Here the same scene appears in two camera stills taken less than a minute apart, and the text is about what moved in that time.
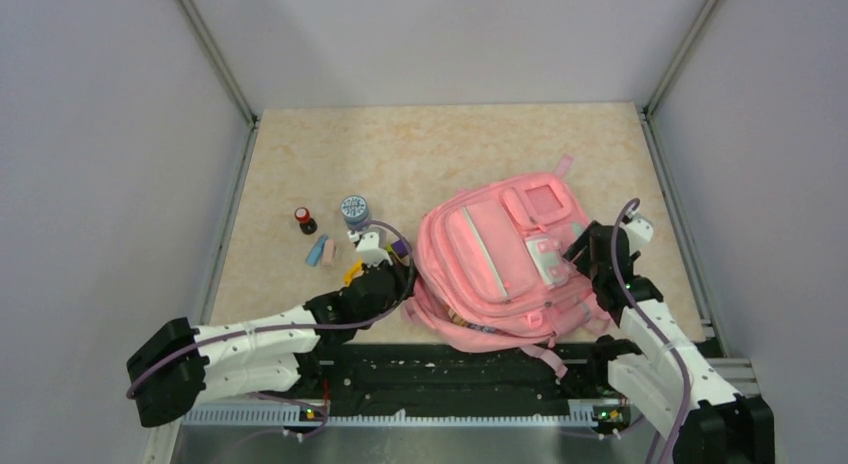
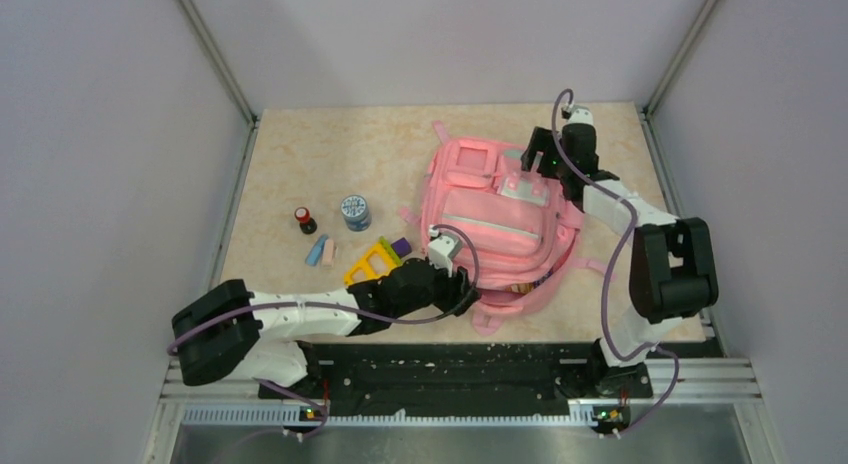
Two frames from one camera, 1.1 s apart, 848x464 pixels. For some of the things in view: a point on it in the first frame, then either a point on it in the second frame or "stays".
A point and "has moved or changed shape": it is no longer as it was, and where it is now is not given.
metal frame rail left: x=252 y=117 stays
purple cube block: x=401 y=248 stays
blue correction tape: x=316 y=251 stays
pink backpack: x=490 y=271 has moved or changed shape
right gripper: x=581 y=259 to x=544 y=141
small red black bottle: x=308 y=225 stays
